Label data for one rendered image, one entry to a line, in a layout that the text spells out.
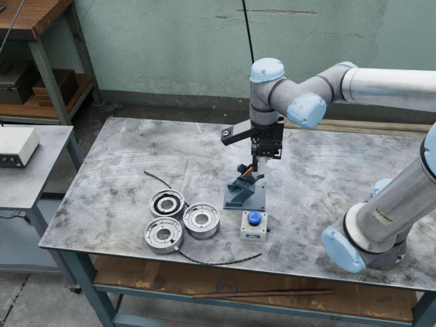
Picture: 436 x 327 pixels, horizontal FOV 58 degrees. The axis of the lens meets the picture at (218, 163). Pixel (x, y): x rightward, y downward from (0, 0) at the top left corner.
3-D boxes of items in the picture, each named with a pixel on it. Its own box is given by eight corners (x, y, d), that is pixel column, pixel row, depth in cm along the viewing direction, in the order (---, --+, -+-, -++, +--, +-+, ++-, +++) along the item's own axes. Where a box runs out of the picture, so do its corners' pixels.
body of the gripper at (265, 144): (280, 162, 106) (284, 127, 98) (248, 161, 107) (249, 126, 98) (279, 143, 112) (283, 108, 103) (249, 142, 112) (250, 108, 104)
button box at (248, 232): (240, 240, 112) (240, 230, 109) (242, 220, 117) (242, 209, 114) (268, 242, 111) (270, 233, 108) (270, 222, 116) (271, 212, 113)
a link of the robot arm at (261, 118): (249, 112, 95) (250, 93, 101) (248, 127, 99) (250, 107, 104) (280, 113, 95) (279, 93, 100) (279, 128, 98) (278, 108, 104)
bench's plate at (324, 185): (39, 249, 115) (37, 245, 113) (109, 121, 157) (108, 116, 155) (482, 300, 100) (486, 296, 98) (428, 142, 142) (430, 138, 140)
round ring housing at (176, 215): (149, 200, 124) (147, 192, 121) (182, 194, 125) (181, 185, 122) (152, 227, 117) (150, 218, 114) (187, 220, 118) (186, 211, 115)
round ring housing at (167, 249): (139, 239, 114) (136, 231, 111) (168, 219, 119) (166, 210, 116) (161, 263, 108) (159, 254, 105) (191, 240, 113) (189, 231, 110)
